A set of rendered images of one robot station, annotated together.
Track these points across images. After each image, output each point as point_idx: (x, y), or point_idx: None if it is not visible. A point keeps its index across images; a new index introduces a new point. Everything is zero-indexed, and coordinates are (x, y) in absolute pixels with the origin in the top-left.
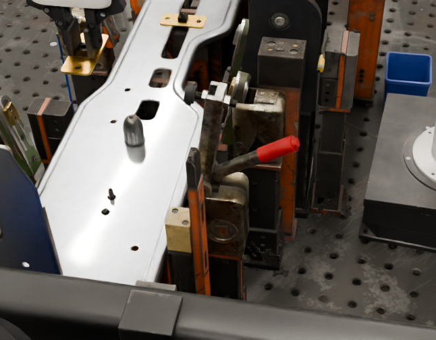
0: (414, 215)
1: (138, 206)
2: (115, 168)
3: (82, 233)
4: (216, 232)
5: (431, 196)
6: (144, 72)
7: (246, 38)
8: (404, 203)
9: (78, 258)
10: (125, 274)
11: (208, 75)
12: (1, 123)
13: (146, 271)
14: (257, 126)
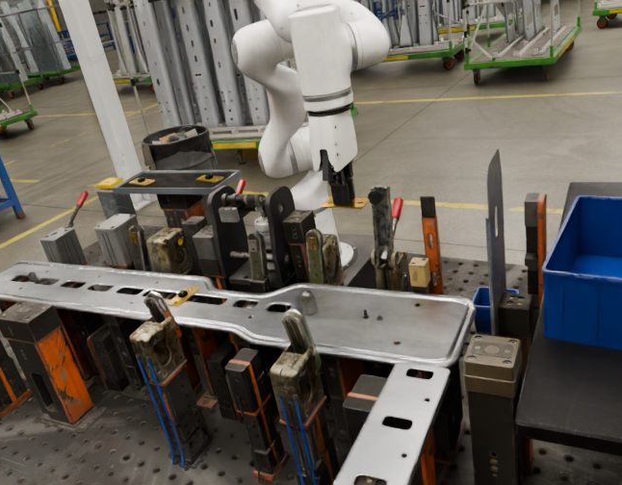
0: (355, 283)
1: (378, 305)
2: (337, 317)
3: (398, 326)
4: (404, 284)
5: (349, 270)
6: (234, 310)
7: (273, 231)
8: (350, 279)
9: (421, 326)
10: (439, 307)
11: None
12: (305, 326)
13: (438, 299)
14: (333, 253)
